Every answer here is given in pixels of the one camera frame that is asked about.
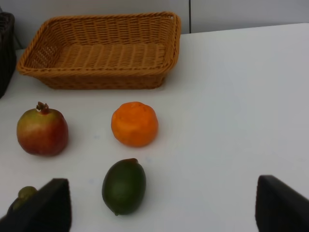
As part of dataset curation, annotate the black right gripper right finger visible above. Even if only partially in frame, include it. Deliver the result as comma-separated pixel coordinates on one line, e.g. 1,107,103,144
255,175,309,232

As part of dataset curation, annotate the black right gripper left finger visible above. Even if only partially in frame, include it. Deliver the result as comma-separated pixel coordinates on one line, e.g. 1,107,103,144
0,178,72,232

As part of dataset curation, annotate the dark mangosteen green calyx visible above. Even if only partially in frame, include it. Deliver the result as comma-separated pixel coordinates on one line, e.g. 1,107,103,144
7,186,38,214

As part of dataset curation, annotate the green lime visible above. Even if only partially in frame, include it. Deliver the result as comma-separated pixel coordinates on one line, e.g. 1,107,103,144
102,158,146,216

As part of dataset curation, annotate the red pomegranate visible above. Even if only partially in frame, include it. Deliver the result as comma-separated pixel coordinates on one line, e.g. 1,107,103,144
16,102,69,157

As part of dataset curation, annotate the orange tangerine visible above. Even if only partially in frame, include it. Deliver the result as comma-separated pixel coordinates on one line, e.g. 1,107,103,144
111,101,159,147

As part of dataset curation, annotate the dark brown wicker basket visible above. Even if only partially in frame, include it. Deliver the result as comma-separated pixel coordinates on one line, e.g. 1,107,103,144
0,12,16,98

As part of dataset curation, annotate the orange wicker basket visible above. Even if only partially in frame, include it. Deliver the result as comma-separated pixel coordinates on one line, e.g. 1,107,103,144
16,12,181,89

